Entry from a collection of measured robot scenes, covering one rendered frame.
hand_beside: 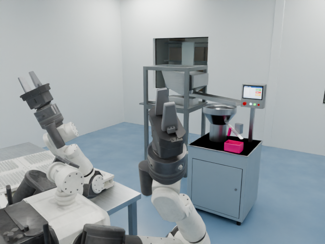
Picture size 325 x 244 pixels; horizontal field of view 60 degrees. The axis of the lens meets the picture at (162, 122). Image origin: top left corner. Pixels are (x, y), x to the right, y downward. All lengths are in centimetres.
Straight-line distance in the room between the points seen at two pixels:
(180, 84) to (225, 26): 212
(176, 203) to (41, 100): 67
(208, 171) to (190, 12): 372
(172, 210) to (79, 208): 30
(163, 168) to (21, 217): 44
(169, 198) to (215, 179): 228
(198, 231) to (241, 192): 210
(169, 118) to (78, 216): 42
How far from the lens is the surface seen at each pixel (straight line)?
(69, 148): 122
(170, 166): 61
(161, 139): 54
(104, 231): 72
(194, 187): 309
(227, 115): 293
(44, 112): 112
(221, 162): 285
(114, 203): 167
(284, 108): 536
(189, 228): 81
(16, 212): 92
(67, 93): 577
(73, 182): 84
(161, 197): 67
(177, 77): 379
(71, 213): 86
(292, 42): 527
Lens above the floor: 170
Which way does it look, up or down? 14 degrees down
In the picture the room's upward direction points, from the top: straight up
